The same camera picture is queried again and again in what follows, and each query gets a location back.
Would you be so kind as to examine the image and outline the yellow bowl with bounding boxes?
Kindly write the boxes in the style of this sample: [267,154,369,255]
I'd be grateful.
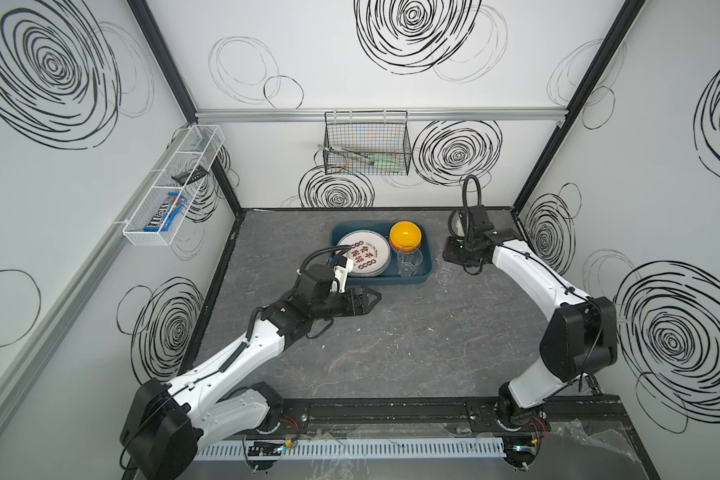
[389,221,423,245]

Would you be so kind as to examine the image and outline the orange bowl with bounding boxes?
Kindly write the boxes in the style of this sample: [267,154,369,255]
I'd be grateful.
[390,242,421,253]

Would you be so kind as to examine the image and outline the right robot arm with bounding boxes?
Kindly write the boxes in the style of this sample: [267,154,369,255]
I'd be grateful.
[442,205,618,431]

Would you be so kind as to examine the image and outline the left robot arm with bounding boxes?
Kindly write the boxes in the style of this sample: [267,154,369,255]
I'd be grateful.
[119,265,382,479]

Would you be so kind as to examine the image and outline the teal plastic bin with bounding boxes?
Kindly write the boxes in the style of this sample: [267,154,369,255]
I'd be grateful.
[329,220,433,287]

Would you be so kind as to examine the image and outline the green item in basket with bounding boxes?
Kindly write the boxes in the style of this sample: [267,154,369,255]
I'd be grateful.
[372,153,405,174]

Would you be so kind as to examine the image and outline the metal tongs in basket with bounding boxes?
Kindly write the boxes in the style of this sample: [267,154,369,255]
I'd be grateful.
[317,144,376,165]

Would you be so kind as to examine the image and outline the blue candy packet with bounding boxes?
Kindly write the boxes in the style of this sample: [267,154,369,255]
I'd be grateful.
[143,192,187,232]

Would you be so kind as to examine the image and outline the black remote on shelf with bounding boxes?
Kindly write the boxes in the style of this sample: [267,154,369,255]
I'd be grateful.
[171,165,208,186]

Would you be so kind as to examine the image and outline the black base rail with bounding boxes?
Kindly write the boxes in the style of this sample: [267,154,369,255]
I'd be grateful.
[273,395,627,434]

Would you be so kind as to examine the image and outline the black wire wall basket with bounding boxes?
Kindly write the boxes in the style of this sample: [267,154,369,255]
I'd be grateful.
[320,119,413,176]

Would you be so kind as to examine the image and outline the white wire wall shelf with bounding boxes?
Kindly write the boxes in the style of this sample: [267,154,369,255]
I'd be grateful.
[123,124,224,247]

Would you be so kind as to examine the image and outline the white slotted cable duct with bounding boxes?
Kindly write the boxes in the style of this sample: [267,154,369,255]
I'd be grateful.
[195,437,506,462]

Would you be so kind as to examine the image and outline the black corner frame post right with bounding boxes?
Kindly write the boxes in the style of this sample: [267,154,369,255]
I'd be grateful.
[512,0,646,213]

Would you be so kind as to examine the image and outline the black corner frame post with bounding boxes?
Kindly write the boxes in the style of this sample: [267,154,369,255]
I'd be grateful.
[512,0,646,213]
[126,0,245,220]

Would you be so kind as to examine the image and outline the black corner frame post left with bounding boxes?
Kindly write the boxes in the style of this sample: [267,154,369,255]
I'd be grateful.
[126,0,245,220]

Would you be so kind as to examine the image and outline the left wall aluminium rail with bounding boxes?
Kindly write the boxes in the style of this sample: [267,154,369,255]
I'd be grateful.
[0,122,197,437]

